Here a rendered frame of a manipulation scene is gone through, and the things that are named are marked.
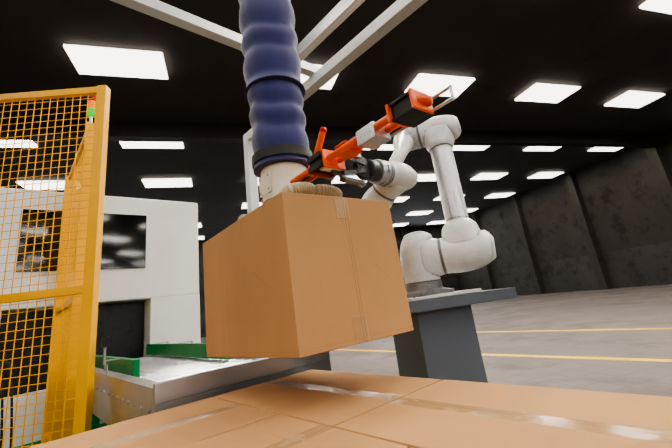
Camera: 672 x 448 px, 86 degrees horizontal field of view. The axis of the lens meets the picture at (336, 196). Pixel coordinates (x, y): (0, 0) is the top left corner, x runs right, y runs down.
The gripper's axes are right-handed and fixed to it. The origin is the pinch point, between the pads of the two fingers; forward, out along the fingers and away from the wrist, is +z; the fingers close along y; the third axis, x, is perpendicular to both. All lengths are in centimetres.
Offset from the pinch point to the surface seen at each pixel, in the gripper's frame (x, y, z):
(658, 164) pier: 33, -242, -1438
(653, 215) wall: 96, -95, -1493
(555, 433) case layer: -50, 65, 6
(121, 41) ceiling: 401, -336, -14
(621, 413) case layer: -56, 65, -7
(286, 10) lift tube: 17, -74, -3
